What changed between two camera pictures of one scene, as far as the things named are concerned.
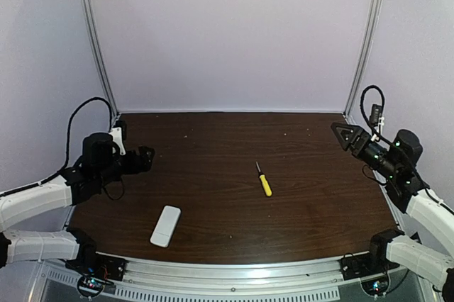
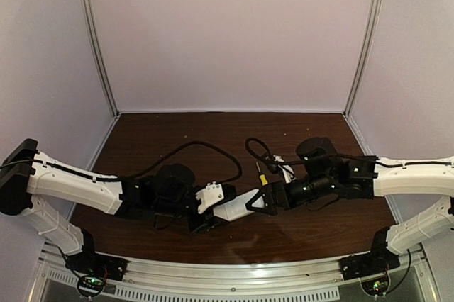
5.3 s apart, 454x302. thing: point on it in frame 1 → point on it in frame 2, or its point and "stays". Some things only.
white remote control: (164, 231) → (235, 208)
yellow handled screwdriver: (264, 181) stays
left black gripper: (135, 160) → (198, 220)
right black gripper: (357, 140) → (271, 198)
